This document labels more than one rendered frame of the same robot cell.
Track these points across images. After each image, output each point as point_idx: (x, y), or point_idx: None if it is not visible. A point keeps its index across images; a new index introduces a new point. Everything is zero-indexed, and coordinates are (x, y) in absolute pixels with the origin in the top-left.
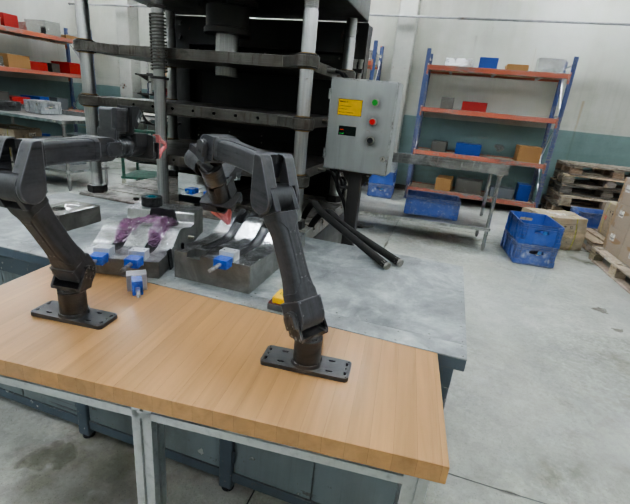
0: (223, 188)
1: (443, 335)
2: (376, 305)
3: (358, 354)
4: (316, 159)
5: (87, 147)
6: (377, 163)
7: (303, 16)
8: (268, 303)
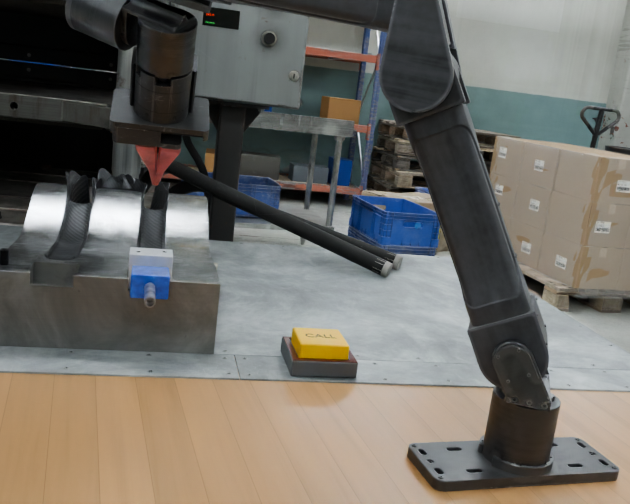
0: (190, 80)
1: (612, 363)
2: (457, 335)
3: (557, 423)
4: (99, 91)
5: None
6: (284, 84)
7: None
8: (295, 361)
